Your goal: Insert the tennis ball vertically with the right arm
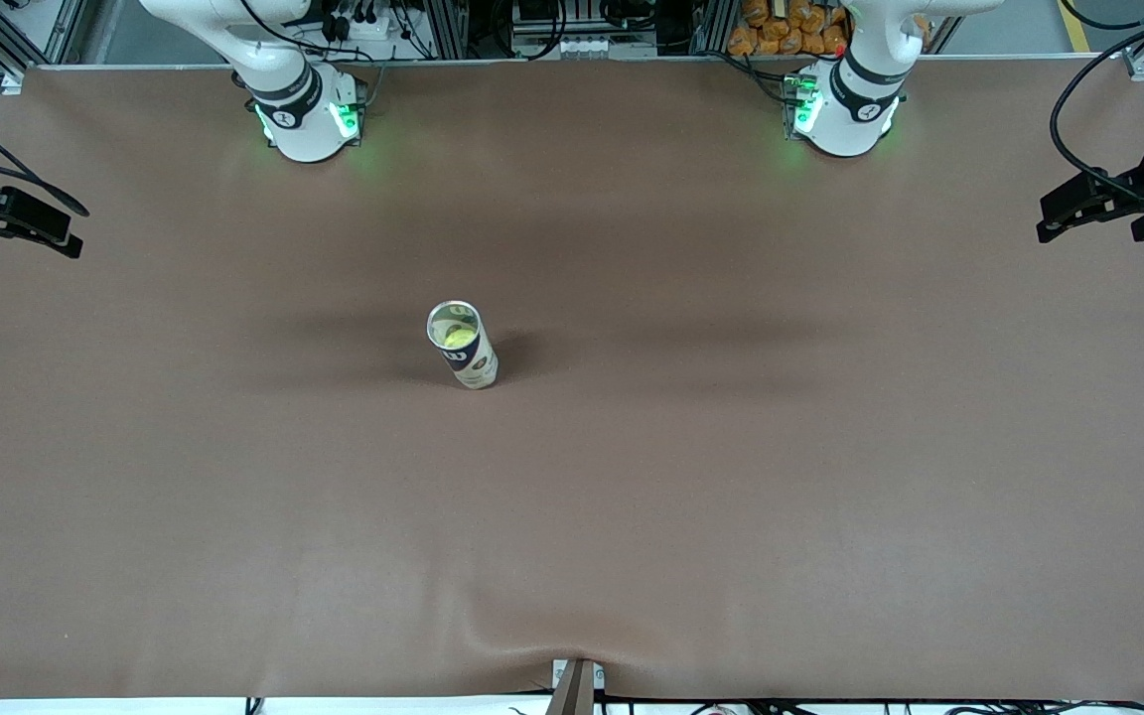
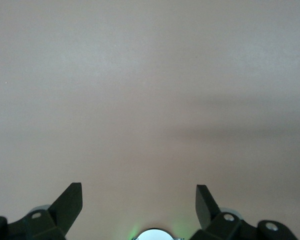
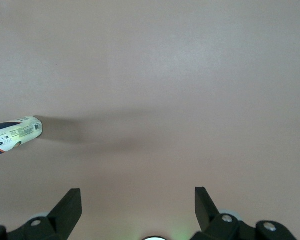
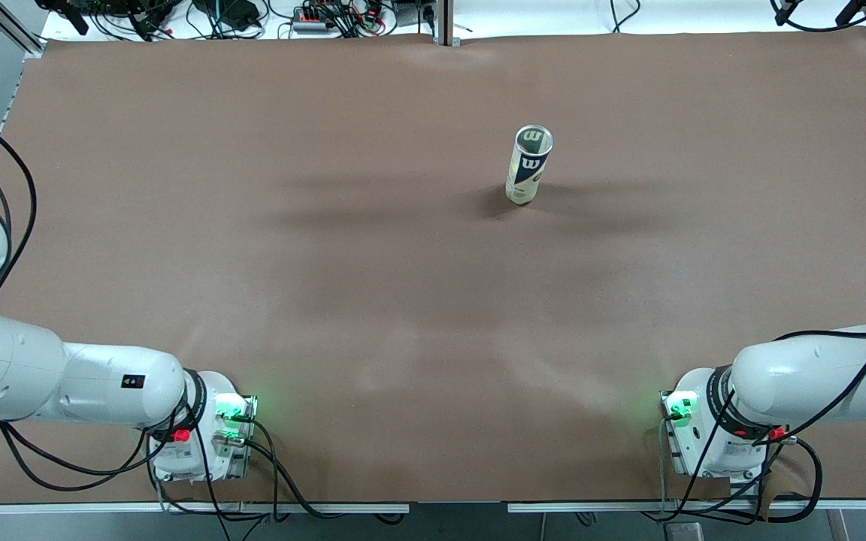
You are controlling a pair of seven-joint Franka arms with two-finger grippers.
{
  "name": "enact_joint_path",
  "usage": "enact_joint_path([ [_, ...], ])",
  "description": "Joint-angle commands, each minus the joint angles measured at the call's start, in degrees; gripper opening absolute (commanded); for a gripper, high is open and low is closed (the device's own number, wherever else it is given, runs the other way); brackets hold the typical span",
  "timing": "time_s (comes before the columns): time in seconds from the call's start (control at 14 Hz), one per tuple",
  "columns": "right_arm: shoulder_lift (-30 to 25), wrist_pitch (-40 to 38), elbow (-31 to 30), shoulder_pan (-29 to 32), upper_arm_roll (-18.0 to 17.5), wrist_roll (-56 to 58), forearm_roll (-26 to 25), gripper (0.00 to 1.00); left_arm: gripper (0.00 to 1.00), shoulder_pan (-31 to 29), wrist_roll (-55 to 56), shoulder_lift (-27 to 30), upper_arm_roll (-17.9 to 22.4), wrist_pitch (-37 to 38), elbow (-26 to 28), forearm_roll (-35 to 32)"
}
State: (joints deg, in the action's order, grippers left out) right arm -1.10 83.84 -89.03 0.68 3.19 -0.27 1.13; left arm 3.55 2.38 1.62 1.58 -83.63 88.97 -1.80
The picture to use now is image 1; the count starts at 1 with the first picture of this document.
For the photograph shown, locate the clear Wilson tennis ball can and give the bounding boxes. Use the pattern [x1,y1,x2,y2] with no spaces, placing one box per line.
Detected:
[425,300,501,391]

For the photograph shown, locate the orange packaged bread pile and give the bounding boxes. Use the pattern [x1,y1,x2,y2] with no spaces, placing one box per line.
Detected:
[728,0,853,58]

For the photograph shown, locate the white power strip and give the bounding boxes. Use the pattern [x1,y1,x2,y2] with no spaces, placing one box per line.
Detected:
[319,0,404,43]

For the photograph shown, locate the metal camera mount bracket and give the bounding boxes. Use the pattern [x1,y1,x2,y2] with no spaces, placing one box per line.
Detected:
[550,657,607,715]

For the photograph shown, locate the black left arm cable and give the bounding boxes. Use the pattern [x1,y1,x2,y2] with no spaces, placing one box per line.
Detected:
[1049,5,1144,212]

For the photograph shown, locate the brown table mat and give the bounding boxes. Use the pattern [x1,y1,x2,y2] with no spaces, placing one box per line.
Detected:
[0,55,1144,702]

